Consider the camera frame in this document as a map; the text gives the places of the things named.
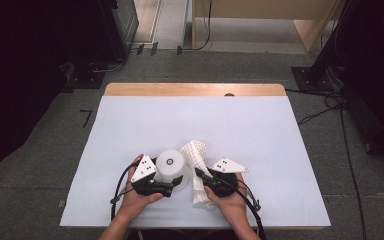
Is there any white cylindrical device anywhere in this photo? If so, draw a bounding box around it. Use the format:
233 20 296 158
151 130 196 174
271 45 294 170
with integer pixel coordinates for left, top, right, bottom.
155 149 191 192

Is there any black curtain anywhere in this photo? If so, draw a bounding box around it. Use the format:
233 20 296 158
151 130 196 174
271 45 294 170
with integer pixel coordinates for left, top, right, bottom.
333 0 384 166
0 0 81 196

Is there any person's left hand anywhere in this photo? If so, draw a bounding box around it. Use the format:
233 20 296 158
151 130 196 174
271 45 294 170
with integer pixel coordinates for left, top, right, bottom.
116 153 165 217

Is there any short black floor cable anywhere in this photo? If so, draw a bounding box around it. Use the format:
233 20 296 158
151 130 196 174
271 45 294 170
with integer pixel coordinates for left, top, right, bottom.
297 104 343 126

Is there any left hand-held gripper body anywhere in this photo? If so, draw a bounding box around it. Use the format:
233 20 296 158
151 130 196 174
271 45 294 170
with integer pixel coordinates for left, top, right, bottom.
130 154 176 198

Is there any black hanging cable with plug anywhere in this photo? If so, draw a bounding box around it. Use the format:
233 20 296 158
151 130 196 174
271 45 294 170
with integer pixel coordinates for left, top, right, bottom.
176 0 214 56

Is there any grey floor cable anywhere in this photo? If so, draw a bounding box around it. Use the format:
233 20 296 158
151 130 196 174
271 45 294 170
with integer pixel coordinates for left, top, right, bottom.
91 57 127 74

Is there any black stand base plate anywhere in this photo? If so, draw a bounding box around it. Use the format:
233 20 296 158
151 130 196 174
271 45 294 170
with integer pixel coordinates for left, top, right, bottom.
67 61 107 90

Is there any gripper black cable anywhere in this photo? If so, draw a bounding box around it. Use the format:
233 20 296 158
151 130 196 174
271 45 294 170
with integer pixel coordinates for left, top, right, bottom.
224 177 268 240
110 162 140 222

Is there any white table mat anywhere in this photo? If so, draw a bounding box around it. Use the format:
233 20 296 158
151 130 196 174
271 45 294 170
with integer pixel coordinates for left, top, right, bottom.
59 95 332 228

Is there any long black floor cable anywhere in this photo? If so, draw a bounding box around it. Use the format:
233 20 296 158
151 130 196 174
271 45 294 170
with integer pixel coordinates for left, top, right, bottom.
284 88 368 240

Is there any black metal stand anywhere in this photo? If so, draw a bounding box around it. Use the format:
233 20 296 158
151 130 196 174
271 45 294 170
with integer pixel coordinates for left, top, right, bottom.
291 0 358 93

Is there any black cabinet with glass door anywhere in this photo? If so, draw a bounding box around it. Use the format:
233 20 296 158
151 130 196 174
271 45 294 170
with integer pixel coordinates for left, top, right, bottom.
98 0 140 63

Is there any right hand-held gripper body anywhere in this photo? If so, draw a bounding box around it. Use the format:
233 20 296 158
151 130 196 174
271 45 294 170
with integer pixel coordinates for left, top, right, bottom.
205 157 249 198

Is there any white waffle cloth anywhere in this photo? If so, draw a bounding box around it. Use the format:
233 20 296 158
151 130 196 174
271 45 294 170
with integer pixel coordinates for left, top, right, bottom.
179 139 216 209

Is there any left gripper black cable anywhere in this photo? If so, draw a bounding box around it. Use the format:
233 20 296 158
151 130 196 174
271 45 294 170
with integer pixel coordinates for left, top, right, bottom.
110 162 140 222

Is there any person's dark clothing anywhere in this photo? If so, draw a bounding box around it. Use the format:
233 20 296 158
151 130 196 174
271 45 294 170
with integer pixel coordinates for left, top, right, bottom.
126 229 238 240

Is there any person's right hand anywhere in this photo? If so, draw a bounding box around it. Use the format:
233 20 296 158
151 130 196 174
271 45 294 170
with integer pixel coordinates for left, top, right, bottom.
203 172 249 223

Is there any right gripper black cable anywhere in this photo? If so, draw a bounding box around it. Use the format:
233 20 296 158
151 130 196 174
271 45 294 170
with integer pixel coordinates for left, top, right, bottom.
224 177 268 240

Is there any light wooden desk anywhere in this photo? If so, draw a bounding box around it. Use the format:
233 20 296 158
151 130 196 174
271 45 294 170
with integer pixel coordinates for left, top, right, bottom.
191 0 345 54

